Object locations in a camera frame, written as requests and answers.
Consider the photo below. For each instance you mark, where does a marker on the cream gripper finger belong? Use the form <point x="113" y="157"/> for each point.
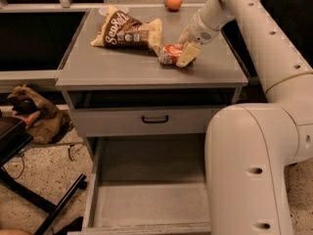
<point x="189" y="53"/>
<point x="184" y="36"/>

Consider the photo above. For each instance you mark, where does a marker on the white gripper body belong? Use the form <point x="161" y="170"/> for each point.
<point x="200" y="31"/>

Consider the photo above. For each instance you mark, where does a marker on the red coke can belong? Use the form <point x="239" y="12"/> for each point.
<point x="169" y="54"/>

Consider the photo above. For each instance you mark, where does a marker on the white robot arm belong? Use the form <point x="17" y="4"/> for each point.
<point x="247" y="146"/>

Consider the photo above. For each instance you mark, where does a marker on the closed grey top drawer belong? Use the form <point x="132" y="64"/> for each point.
<point x="127" y="121"/>

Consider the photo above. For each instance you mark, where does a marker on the grey drawer cabinet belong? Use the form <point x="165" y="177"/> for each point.
<point x="101" y="78"/>

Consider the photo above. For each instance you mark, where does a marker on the open grey middle drawer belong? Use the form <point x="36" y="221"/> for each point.
<point x="147" y="185"/>

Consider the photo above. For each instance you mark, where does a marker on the orange fruit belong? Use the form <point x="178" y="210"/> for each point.
<point x="173" y="5"/>

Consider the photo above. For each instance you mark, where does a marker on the brown sea salt chip bag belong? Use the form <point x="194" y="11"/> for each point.
<point x="119" y="30"/>

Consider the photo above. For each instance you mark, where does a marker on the brown bag on floor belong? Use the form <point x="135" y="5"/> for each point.
<point x="45" y="122"/>

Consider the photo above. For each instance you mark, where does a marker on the black drawer handle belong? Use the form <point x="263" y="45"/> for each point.
<point x="155" y="120"/>

